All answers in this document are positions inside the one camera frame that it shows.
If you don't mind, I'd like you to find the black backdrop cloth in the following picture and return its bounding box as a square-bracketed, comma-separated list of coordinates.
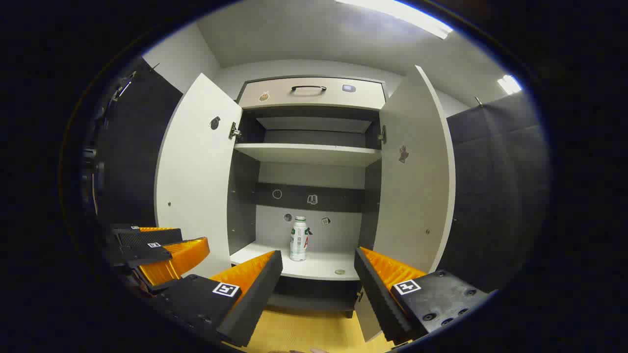
[96, 58, 550, 293]

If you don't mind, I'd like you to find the white cabinet shelf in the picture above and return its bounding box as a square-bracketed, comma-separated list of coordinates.
[230, 240, 361, 281]
[234, 143, 382, 168]

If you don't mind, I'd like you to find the white plastic bottle green label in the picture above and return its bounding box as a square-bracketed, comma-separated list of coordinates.
[289, 216, 311, 262]

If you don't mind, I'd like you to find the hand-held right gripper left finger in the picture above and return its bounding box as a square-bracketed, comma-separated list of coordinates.
[147, 250, 284, 348]

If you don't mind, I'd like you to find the beige cabinet drawer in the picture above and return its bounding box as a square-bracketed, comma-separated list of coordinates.
[238, 77, 387, 110]

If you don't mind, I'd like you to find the small ceiling light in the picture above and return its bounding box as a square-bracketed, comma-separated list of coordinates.
[497, 75, 522, 95]

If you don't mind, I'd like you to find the grey and white cabinet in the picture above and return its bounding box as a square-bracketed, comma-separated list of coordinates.
[155, 65, 457, 344]

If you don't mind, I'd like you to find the long ceiling light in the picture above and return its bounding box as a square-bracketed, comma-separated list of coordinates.
[336, 0, 453, 40]

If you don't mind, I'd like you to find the white cabinet door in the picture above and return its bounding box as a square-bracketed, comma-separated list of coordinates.
[155, 73, 243, 278]
[354, 65, 457, 343]

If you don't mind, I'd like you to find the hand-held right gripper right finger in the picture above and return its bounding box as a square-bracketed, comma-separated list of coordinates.
[354, 247, 491, 346]

